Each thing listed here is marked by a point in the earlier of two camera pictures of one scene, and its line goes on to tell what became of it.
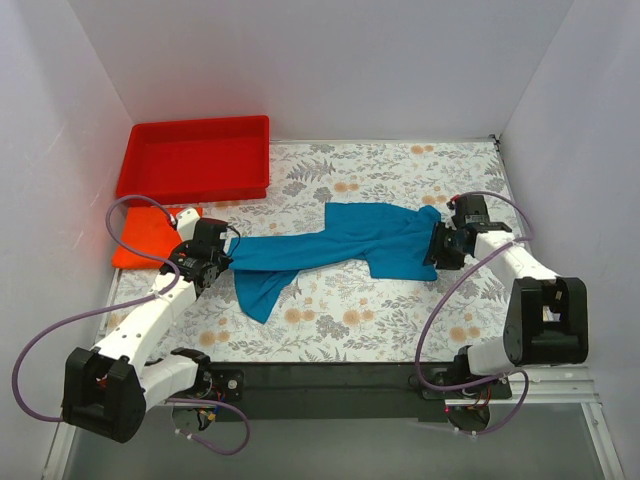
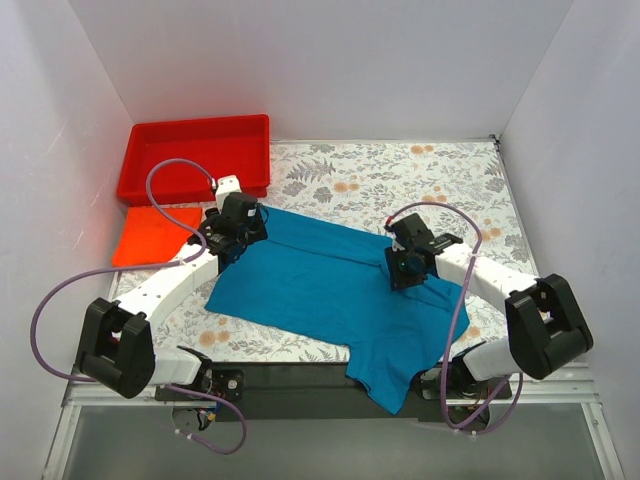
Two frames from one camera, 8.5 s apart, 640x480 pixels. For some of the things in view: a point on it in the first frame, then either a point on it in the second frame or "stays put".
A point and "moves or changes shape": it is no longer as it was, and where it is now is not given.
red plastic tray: x=195 y=161 stays put
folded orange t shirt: x=148 y=230 stays put
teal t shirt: x=393 y=241 moves or changes shape
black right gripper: x=441 y=246 → x=403 y=278
